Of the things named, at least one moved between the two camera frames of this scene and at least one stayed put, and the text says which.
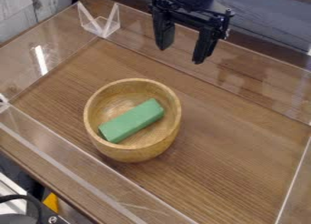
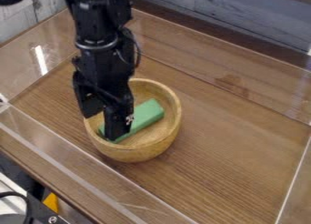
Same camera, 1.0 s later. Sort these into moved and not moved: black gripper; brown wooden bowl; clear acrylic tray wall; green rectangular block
Moved: black gripper
Not moved: brown wooden bowl; green rectangular block; clear acrylic tray wall
